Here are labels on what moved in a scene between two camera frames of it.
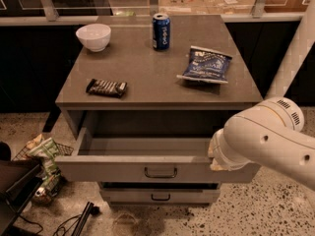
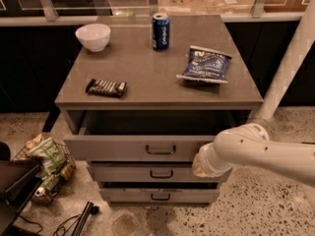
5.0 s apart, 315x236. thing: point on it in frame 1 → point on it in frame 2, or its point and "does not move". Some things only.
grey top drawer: [143, 159] → [145, 135]
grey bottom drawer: [158, 193] does not move
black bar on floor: [90, 208] does not move
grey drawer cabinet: [144, 100] does not move
